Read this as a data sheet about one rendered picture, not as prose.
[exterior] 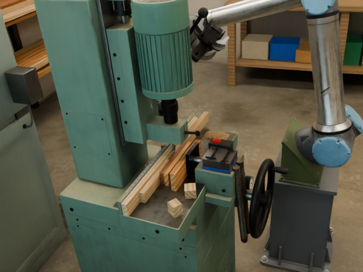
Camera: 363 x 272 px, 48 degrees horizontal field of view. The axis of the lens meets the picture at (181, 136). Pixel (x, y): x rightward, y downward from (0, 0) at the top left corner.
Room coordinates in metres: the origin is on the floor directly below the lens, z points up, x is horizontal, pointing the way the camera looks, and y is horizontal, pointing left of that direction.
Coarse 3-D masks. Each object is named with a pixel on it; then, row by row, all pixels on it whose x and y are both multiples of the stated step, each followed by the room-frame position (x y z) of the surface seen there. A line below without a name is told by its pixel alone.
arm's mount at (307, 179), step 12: (288, 132) 1.64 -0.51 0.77; (288, 144) 1.56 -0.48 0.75; (288, 156) 1.54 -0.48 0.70; (300, 156) 1.54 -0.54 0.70; (288, 168) 1.54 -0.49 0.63; (300, 168) 1.52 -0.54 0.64; (312, 168) 1.51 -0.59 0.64; (288, 180) 1.54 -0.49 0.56; (300, 180) 1.51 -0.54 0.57; (312, 180) 1.49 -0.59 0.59
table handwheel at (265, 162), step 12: (264, 168) 1.12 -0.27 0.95; (264, 180) 1.12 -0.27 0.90; (252, 192) 1.05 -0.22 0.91; (264, 192) 1.12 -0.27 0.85; (252, 204) 1.02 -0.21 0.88; (264, 204) 1.10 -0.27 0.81; (252, 216) 1.01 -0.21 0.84; (264, 216) 1.16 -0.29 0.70; (252, 228) 1.00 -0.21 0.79; (264, 228) 1.11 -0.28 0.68
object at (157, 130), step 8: (152, 120) 1.31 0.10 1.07; (160, 120) 1.30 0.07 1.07; (184, 120) 1.29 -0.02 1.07; (152, 128) 1.28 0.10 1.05; (160, 128) 1.26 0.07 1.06; (168, 128) 1.25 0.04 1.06; (176, 128) 1.24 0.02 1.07; (184, 128) 1.26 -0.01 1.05; (152, 136) 1.28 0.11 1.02; (160, 136) 1.27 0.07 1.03; (168, 136) 1.25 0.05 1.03; (176, 136) 1.24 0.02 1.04; (184, 136) 1.26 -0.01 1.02; (176, 144) 1.24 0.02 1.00
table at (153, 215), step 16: (208, 144) 1.38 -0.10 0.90; (192, 176) 1.18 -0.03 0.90; (160, 192) 1.10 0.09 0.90; (176, 192) 1.09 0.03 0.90; (208, 192) 1.12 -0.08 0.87; (144, 208) 1.02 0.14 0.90; (160, 208) 1.02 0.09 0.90; (192, 208) 1.01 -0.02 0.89; (128, 224) 0.99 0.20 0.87; (144, 224) 0.97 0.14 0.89; (160, 224) 0.94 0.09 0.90; (176, 224) 0.94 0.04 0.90; (176, 240) 0.92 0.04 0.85
